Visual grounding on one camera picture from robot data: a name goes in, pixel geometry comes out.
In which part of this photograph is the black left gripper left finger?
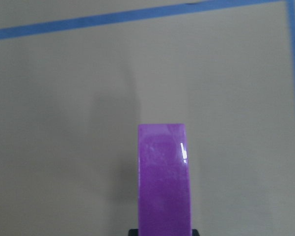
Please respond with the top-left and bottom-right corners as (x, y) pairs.
(128, 229), (138, 236)

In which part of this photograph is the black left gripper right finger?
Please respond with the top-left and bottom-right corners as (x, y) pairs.
(192, 229), (200, 236)

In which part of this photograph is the purple trapezoid block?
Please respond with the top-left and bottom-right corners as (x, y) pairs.
(138, 123), (192, 236)

